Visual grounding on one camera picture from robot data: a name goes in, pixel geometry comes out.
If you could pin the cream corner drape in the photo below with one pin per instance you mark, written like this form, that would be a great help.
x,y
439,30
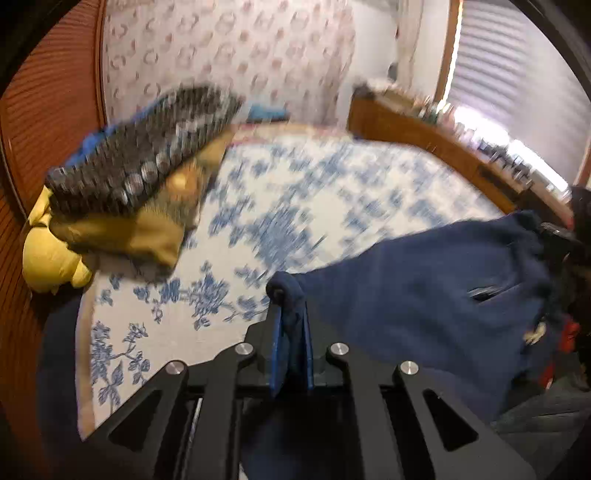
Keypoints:
x,y
408,41

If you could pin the blue floral bed sheet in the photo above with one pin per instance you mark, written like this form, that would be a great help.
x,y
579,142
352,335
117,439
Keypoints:
x,y
323,203

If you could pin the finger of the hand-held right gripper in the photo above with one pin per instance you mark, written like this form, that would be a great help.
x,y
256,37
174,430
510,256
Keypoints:
x,y
561,233

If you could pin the wooden slatted wardrobe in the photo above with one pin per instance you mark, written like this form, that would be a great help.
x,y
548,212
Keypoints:
x,y
41,115

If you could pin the wooden sideboard cabinet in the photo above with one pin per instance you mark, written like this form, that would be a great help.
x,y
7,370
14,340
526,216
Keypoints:
x,y
429,134

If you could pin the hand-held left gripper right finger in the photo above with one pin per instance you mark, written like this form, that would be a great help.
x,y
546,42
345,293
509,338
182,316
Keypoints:
x,y
308,360

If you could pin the navy printed t-shirt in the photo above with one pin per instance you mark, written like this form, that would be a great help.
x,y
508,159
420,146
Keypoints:
x,y
415,295

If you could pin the circle patterned sheer curtain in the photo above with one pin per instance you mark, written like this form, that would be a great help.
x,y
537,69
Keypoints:
x,y
231,55

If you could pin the blue crumpled item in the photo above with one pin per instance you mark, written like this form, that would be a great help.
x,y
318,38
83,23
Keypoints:
x,y
267,113

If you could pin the dark circle patterned cloth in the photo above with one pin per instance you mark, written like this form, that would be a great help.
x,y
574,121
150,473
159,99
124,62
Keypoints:
x,y
138,147

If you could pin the striped window blind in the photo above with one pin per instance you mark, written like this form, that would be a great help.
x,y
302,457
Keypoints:
x,y
521,78

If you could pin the navy bed sheet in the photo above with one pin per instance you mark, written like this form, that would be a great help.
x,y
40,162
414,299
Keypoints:
x,y
60,378

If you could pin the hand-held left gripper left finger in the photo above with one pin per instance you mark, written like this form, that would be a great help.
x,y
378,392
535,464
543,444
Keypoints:
x,y
276,355

